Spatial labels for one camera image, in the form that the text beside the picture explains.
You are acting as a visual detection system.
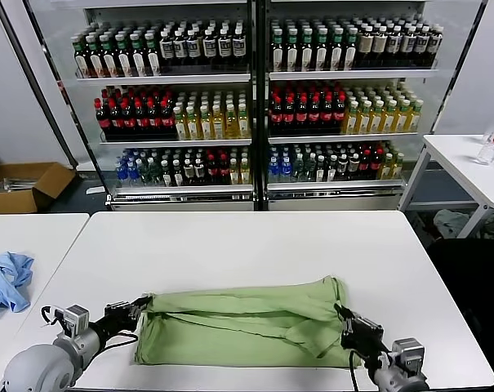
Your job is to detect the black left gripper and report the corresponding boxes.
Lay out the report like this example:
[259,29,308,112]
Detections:
[89,295,154,342]

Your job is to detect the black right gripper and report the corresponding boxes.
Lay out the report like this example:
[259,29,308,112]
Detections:
[333,303,385,361]

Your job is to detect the green t-shirt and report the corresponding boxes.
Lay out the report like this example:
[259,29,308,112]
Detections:
[131,275,356,368]

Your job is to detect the green tinted water bottle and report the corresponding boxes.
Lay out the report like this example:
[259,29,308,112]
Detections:
[304,153,317,184]
[292,153,305,184]
[140,158,153,188]

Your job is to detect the crumpled blue cloth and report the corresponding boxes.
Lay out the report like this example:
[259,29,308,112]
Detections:
[0,252,35,319]

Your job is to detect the grey cloth pile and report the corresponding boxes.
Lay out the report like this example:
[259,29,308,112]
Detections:
[433,208,472,238]

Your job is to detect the red cap cola bottle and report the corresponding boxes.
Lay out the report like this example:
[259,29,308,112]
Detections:
[270,95,284,136]
[207,154,220,186]
[308,94,322,135]
[108,98,124,140]
[94,99,112,140]
[146,98,162,140]
[133,98,149,140]
[360,149,373,181]
[332,93,347,134]
[320,93,335,135]
[372,149,385,181]
[283,95,296,136]
[218,154,231,186]
[295,94,309,136]
[159,98,176,140]
[121,98,136,140]

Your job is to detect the open cardboard box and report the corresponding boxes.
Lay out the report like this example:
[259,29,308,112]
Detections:
[0,162,78,216]

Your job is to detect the grey metal parts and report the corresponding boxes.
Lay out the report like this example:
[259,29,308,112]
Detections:
[0,176,38,194]

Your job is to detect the white side table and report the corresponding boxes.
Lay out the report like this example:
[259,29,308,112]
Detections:
[399,133,494,238]

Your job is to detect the clear water bottle red label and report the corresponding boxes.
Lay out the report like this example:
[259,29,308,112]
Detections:
[474,105,494,166]

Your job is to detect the glass drink cooler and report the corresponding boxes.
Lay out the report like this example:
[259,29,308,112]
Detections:
[24,0,259,212]

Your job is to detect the shelf with drink bottles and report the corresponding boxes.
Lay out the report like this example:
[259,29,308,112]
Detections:
[257,0,487,212]

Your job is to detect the green cap tea bottle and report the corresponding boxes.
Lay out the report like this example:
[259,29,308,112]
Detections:
[271,29,285,73]
[73,34,91,79]
[314,29,329,73]
[115,33,133,78]
[285,29,300,73]
[130,32,147,78]
[344,28,358,72]
[300,29,314,73]
[329,29,344,72]
[100,33,118,78]
[144,32,162,78]
[87,34,105,79]

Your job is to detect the black slanted pole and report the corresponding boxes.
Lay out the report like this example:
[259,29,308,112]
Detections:
[0,0,79,171]

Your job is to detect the dark label tea bottle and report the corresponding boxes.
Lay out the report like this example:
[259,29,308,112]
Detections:
[160,30,175,69]
[387,26,403,68]
[202,29,217,68]
[232,28,247,68]
[401,26,416,68]
[415,25,430,68]
[187,29,202,69]
[173,29,188,69]
[217,29,233,68]
[429,24,444,67]

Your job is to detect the beige label tea bottle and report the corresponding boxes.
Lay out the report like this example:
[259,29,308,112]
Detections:
[372,26,388,68]
[358,26,374,68]

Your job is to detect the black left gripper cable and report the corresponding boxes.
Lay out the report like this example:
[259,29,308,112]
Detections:
[101,331,140,353]

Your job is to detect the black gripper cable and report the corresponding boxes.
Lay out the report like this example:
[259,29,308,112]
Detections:
[347,349,368,392]
[101,331,140,353]

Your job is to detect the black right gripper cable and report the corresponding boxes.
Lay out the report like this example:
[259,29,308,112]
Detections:
[347,349,368,392]

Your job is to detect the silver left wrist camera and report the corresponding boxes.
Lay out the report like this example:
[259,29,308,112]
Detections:
[40,304,91,338]

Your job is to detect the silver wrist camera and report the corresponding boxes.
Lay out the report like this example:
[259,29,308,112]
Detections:
[40,304,91,338]
[391,337,427,375]

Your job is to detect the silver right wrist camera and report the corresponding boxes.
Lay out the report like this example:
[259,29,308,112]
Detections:
[391,337,427,375]

